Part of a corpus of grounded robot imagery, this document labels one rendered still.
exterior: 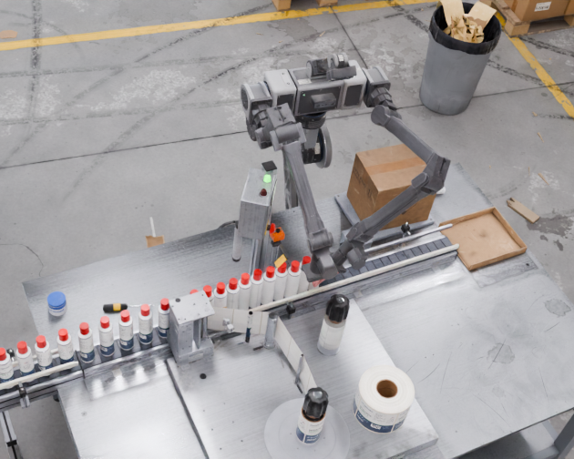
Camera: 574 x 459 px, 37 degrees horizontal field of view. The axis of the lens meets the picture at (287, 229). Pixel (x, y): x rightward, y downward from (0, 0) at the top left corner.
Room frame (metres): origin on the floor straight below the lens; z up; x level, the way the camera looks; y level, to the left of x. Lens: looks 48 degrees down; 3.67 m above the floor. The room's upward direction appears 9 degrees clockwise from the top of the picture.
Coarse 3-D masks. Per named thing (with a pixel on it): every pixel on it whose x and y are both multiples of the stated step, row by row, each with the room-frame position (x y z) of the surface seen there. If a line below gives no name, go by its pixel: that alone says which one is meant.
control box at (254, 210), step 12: (252, 168) 2.22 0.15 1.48; (252, 180) 2.16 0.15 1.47; (252, 192) 2.10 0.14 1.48; (252, 204) 2.05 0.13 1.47; (264, 204) 2.06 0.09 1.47; (240, 216) 2.06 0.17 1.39; (252, 216) 2.05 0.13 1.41; (264, 216) 2.05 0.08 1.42; (240, 228) 2.06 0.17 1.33; (252, 228) 2.05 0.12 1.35; (264, 228) 2.06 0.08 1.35
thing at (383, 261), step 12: (444, 240) 2.57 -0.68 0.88; (396, 252) 2.46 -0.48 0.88; (408, 252) 2.47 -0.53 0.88; (420, 252) 2.48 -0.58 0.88; (372, 264) 2.37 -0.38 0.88; (384, 264) 2.38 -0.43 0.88; (408, 264) 2.40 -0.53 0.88; (336, 276) 2.28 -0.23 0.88; (348, 276) 2.29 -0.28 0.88; (372, 276) 2.31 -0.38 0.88; (336, 288) 2.21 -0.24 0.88; (300, 300) 2.13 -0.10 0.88; (156, 336) 1.85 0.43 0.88; (96, 348) 1.75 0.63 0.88; (120, 348) 1.77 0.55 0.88; (144, 348) 1.79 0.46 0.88; (96, 360) 1.70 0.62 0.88; (108, 360) 1.71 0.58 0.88
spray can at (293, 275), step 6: (294, 264) 2.13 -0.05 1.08; (288, 270) 2.13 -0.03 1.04; (294, 270) 2.12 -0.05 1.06; (300, 270) 2.14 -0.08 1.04; (288, 276) 2.12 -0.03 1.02; (294, 276) 2.11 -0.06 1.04; (288, 282) 2.12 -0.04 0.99; (294, 282) 2.11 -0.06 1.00; (288, 288) 2.12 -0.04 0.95; (294, 288) 2.12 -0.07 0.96; (288, 294) 2.11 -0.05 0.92; (294, 294) 2.12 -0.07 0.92
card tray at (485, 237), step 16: (496, 208) 2.83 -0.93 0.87; (464, 224) 2.73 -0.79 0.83; (480, 224) 2.74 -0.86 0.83; (496, 224) 2.76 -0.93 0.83; (464, 240) 2.63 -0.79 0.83; (480, 240) 2.64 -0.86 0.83; (496, 240) 2.66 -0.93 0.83; (512, 240) 2.67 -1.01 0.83; (464, 256) 2.54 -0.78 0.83; (480, 256) 2.55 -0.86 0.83; (496, 256) 2.57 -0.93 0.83; (512, 256) 2.58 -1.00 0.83
